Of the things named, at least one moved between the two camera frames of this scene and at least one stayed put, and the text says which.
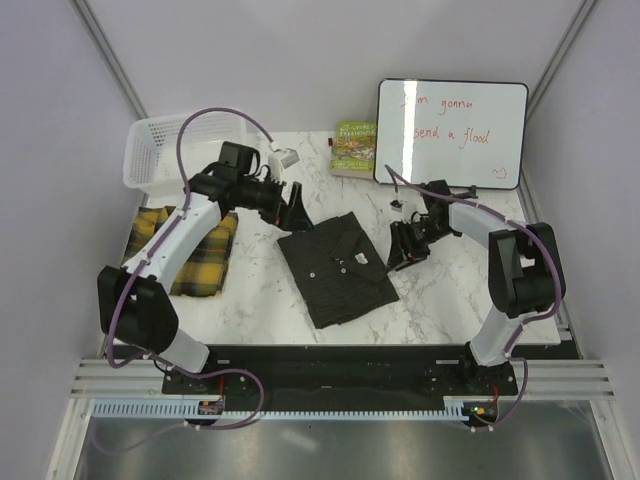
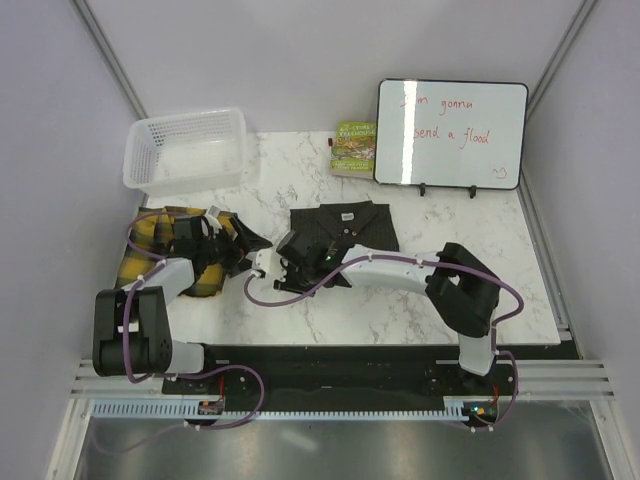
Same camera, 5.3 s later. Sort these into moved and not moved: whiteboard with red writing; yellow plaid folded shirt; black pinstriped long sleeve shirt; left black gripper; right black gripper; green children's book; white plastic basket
Moved: black pinstriped long sleeve shirt; left black gripper; right black gripper
Not moved: whiteboard with red writing; white plastic basket; yellow plaid folded shirt; green children's book
